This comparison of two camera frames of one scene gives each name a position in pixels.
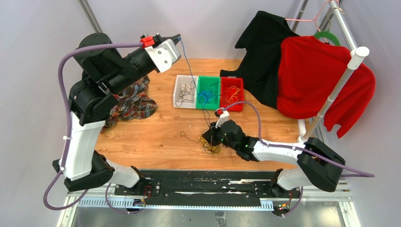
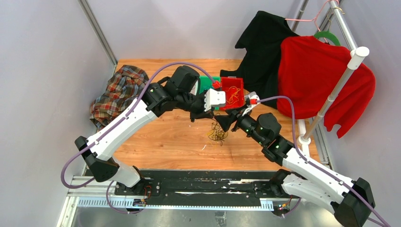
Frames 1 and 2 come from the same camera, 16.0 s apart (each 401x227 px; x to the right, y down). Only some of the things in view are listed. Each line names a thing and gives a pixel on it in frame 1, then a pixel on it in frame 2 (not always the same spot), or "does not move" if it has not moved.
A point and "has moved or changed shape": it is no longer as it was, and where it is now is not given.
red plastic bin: (231, 91) does not move
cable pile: (209, 148) has moved or changed shape
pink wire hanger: (314, 19) does not move
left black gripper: (161, 39) → (202, 114)
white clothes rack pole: (357, 54) does not move
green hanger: (326, 34) does not move
